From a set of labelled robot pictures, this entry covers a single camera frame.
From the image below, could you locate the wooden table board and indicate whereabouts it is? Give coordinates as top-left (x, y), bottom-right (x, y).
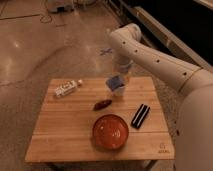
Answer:
top-left (25, 77), bottom-right (175, 163)

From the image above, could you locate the white plastic bottle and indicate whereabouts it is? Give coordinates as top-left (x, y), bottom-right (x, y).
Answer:
top-left (54, 79), bottom-right (83, 98)

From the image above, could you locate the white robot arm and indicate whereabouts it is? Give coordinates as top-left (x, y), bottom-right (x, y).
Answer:
top-left (108, 23), bottom-right (213, 171)

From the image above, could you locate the long wall rail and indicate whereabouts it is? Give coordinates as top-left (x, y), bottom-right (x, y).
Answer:
top-left (105, 0), bottom-right (213, 74)

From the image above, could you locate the white ceramic cup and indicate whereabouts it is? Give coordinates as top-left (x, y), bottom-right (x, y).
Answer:
top-left (112, 85), bottom-right (126, 97)

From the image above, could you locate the dark brown small item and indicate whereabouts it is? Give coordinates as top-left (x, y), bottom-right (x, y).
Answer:
top-left (93, 99), bottom-right (112, 111)

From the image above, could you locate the red bowl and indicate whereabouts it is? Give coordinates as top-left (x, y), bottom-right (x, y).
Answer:
top-left (92, 114), bottom-right (129, 150)

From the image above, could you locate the grey device on floor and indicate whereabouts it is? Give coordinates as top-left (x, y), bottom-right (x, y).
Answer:
top-left (46, 0), bottom-right (74, 13)

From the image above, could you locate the floor cable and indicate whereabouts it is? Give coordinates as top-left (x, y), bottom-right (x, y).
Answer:
top-left (39, 0), bottom-right (54, 24)

